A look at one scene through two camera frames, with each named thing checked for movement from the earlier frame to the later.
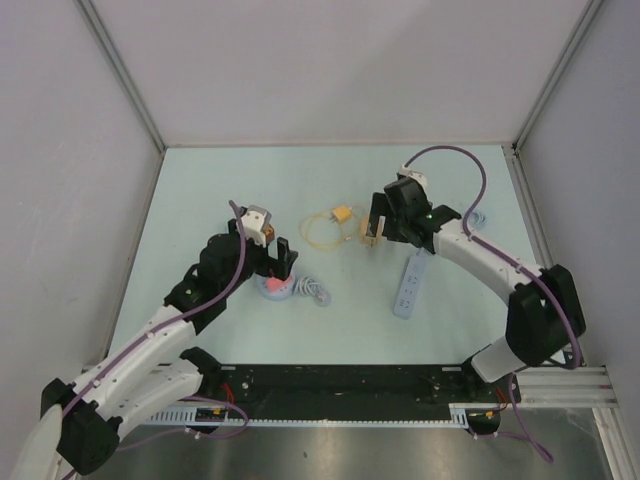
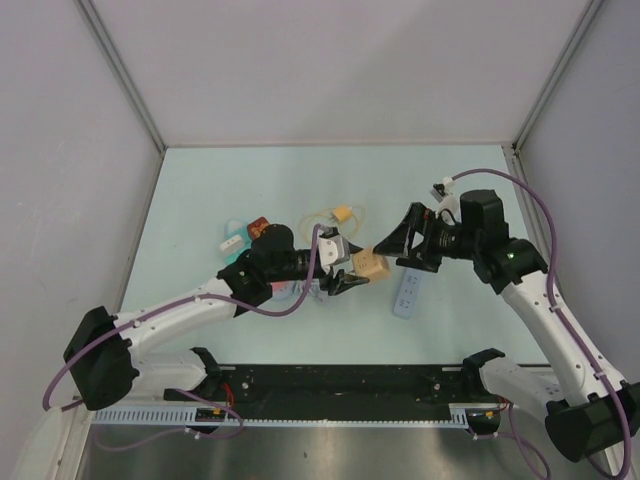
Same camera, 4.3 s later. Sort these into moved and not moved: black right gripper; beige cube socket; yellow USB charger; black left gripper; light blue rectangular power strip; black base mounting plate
Moved: black left gripper; black right gripper; beige cube socket
Not moved: yellow USB charger; light blue rectangular power strip; black base mounting plate
